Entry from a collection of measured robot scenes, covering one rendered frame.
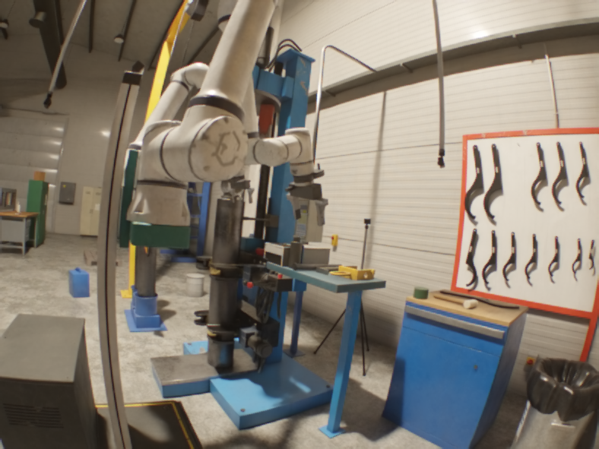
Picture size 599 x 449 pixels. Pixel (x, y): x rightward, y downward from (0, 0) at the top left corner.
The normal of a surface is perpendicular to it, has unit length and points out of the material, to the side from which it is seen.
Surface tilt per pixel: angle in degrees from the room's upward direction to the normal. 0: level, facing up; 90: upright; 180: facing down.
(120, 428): 90
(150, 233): 90
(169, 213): 71
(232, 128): 93
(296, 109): 90
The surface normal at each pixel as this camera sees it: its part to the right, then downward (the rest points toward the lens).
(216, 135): 0.75, 0.17
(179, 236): 0.55, 0.07
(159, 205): 0.40, -0.32
